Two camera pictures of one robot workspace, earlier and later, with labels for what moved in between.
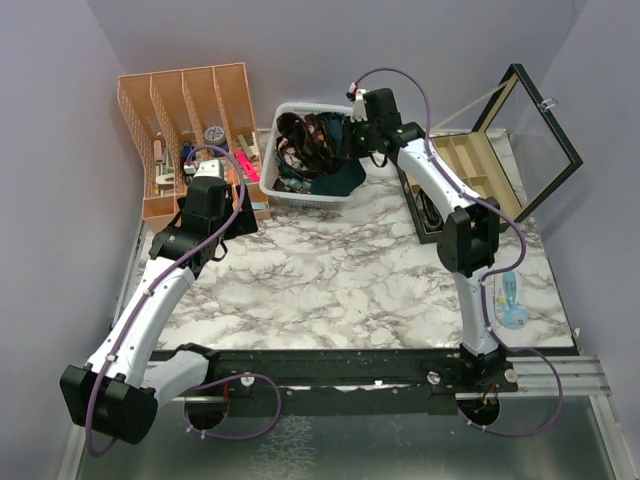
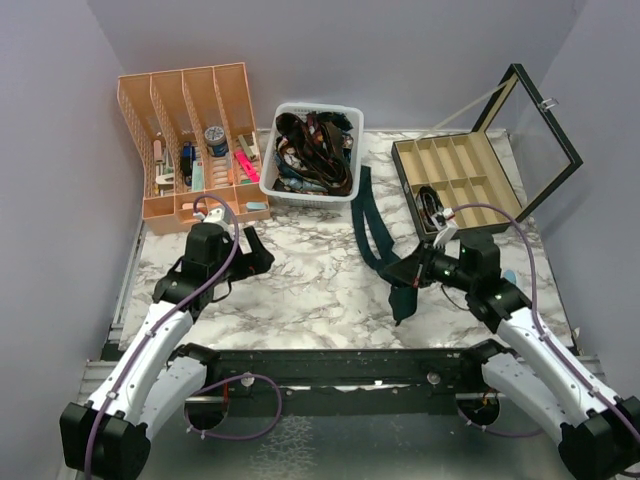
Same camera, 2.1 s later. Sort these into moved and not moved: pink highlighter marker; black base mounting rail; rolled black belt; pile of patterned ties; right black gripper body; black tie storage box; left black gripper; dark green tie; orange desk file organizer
Moved: dark green tie; left black gripper; right black gripper body
Not moved: black tie storage box; pink highlighter marker; black base mounting rail; orange desk file organizer; pile of patterned ties; rolled black belt
